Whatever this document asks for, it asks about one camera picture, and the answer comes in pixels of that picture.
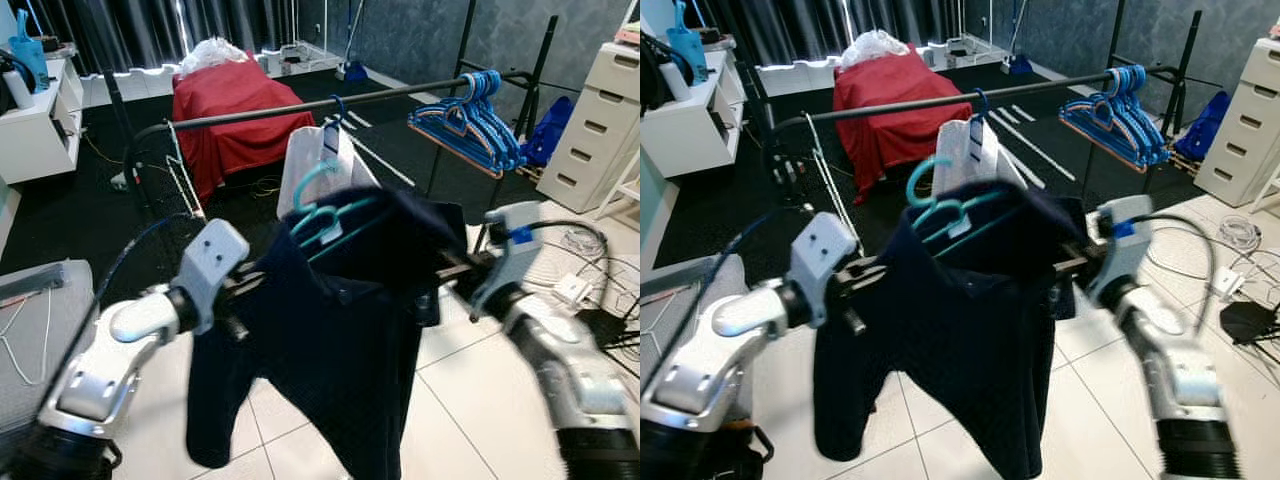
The navy blue shirt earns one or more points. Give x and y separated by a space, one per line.
960 340
340 340

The teal plastic hanger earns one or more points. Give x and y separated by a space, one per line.
940 215
318 215

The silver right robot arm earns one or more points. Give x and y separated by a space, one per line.
570 370
1175 370

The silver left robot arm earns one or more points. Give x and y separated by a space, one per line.
700 385
95 385

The white power adapter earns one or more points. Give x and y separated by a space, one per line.
1228 285
572 290

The bunch of blue hangers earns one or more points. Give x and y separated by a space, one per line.
1115 130
470 135

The white shirt with label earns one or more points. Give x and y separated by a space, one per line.
975 150
320 170

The blue fabric bag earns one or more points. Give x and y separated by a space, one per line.
550 135
1200 130

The black metal clothes rack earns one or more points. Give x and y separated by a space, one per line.
400 91
1050 88

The red cloth cover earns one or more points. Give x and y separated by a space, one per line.
235 110
895 105

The white drawer cabinet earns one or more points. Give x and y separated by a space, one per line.
1245 130
595 130

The blue mop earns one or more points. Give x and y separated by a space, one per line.
355 70
1018 65

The white desk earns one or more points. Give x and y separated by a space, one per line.
690 140
40 140

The white plastic bag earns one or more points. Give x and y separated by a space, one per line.
875 48
212 55

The low white appliance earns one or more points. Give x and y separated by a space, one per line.
955 52
292 58

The dark curtains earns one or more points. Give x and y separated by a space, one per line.
130 30
800 25

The white cylinder bottle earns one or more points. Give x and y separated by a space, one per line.
675 82
20 90

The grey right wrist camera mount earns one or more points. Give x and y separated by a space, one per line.
505 270
1115 260

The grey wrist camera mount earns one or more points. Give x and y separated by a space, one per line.
825 255
1115 260
212 262
505 270

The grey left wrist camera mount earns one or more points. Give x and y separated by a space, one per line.
825 255
212 262

